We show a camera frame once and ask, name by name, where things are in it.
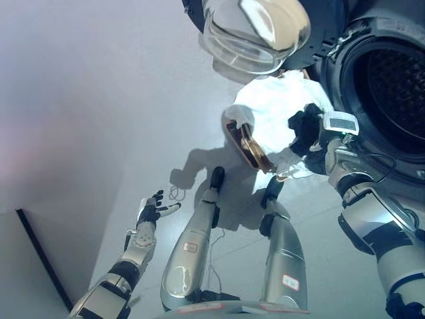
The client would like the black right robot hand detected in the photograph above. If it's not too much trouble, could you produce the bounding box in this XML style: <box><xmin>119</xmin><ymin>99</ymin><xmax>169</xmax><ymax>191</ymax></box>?
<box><xmin>300</xmin><ymin>103</ymin><xmax>329</xmax><ymax>152</ymax></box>

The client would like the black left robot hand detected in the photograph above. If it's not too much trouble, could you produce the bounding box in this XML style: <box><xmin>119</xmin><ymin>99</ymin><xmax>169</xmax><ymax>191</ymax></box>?
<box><xmin>137</xmin><ymin>189</ymin><xmax>183</xmax><ymax>225</ymax></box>

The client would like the black cloth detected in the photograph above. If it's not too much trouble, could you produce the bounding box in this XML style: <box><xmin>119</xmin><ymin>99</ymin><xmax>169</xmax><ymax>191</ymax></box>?
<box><xmin>287</xmin><ymin>111</ymin><xmax>328</xmax><ymax>175</ymax></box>

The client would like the brown wicker basket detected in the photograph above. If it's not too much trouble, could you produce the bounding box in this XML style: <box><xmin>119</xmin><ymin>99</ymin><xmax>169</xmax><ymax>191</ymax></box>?
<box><xmin>224</xmin><ymin>120</ymin><xmax>276</xmax><ymax>174</ymax></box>

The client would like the round washing machine door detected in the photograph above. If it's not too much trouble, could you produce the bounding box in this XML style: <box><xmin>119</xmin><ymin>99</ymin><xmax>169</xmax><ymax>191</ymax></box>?
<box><xmin>181</xmin><ymin>0</ymin><xmax>330</xmax><ymax>76</ymax></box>

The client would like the grey front-load washing machine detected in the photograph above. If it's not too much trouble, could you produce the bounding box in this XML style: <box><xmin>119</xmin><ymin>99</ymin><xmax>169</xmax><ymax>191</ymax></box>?
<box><xmin>305</xmin><ymin>0</ymin><xmax>425</xmax><ymax>217</ymax></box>

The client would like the white wrist device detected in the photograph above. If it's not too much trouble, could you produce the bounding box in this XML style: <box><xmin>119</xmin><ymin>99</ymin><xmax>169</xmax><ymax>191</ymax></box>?
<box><xmin>322</xmin><ymin>111</ymin><xmax>361</xmax><ymax>138</ymax></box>

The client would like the white cloth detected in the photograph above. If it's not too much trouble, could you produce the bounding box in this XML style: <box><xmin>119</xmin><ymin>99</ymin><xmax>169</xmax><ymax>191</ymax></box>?
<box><xmin>222</xmin><ymin>69</ymin><xmax>335</xmax><ymax>177</ymax></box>

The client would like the silver left robot leg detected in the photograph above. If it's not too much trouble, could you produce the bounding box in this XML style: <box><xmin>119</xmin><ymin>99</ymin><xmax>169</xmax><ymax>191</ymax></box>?
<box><xmin>160</xmin><ymin>165</ymin><xmax>226</xmax><ymax>312</ymax></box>

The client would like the silver robot leg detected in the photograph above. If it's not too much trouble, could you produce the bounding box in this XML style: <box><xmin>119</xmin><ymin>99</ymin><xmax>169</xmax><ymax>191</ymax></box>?
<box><xmin>258</xmin><ymin>177</ymin><xmax>308</xmax><ymax>314</ymax></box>
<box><xmin>160</xmin><ymin>165</ymin><xmax>226</xmax><ymax>312</ymax></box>

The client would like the silver right robot leg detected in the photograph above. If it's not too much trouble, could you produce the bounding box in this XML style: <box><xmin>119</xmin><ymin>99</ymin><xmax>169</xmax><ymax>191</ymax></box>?
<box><xmin>258</xmin><ymin>177</ymin><xmax>308</xmax><ymax>314</ymax></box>

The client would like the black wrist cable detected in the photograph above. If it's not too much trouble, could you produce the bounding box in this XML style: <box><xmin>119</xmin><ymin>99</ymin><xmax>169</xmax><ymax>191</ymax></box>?
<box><xmin>343</xmin><ymin>134</ymin><xmax>399</xmax><ymax>184</ymax></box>

